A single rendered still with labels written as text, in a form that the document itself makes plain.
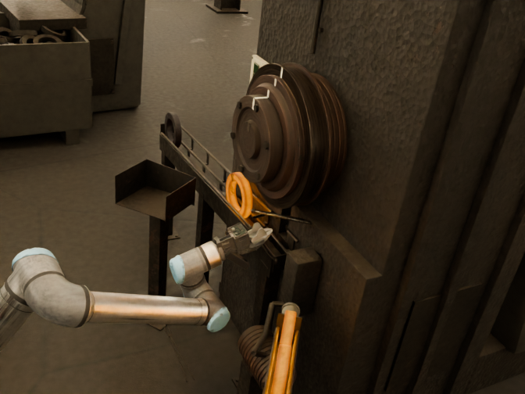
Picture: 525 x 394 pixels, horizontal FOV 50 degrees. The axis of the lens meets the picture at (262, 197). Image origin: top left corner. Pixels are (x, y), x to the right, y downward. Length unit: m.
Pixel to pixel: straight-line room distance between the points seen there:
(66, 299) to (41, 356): 1.04
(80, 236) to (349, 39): 2.05
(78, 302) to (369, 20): 1.10
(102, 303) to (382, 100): 0.96
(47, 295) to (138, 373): 0.99
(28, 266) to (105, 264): 1.41
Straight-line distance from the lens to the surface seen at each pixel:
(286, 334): 1.58
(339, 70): 1.76
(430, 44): 1.46
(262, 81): 1.83
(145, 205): 2.39
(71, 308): 1.58
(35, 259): 1.67
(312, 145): 1.63
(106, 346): 2.61
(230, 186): 2.26
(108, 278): 2.95
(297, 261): 1.80
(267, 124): 1.67
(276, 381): 1.46
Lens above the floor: 1.85
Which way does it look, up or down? 30 degrees down
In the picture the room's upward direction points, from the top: 8 degrees clockwise
